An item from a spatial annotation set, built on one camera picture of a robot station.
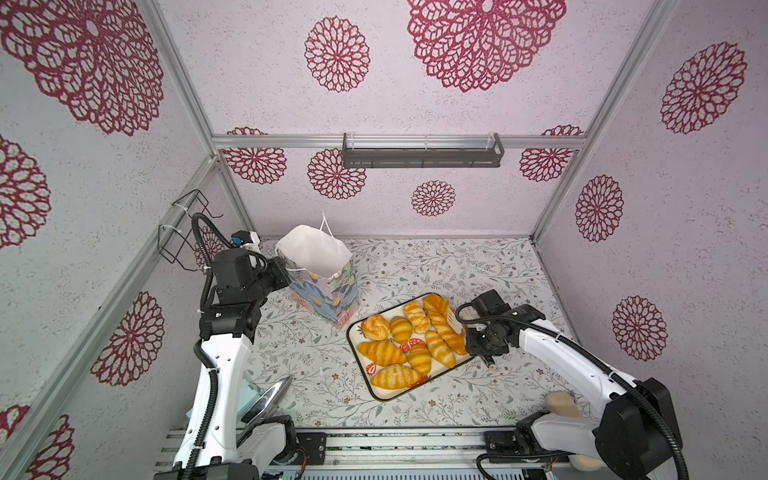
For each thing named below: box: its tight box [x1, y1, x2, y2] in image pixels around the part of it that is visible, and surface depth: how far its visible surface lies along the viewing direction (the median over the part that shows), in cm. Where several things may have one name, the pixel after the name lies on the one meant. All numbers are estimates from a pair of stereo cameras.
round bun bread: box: [363, 314, 390, 341], surface depth 93 cm
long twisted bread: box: [423, 293, 467, 356], surface depth 95 cm
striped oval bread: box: [407, 343, 432, 376], surface depth 88 cm
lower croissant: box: [371, 364, 423, 390], surface depth 83 cm
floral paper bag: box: [275, 212, 360, 329], surface depth 89 cm
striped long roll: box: [425, 330, 457, 368], surface depth 89 cm
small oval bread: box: [390, 316, 413, 344], surface depth 94 cm
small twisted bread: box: [403, 301, 431, 335], surface depth 96 cm
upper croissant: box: [357, 339, 408, 366], surface depth 88 cm
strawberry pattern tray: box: [347, 293, 475, 401], surface depth 90 cm
